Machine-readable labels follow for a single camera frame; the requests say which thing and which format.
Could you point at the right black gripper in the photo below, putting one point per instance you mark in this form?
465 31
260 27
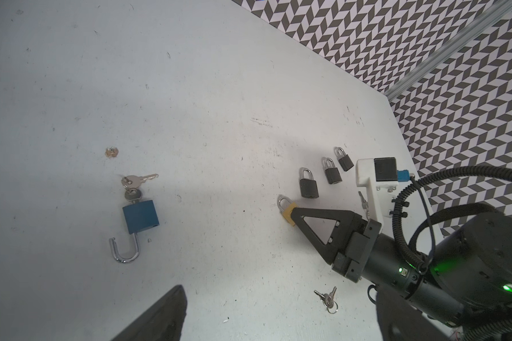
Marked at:
341 238

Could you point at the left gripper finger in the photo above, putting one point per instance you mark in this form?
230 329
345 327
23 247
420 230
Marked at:
162 321

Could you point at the brass padlock with keys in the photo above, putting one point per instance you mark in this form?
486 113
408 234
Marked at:
286 206

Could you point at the black padlock top with keys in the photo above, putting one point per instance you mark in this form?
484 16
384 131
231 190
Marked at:
343 159

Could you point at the blue padlock with keys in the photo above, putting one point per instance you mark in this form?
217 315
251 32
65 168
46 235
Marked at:
139 215

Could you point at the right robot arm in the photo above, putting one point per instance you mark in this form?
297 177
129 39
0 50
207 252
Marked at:
468 283

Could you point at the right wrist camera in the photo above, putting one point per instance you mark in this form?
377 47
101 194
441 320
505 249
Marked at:
380 177

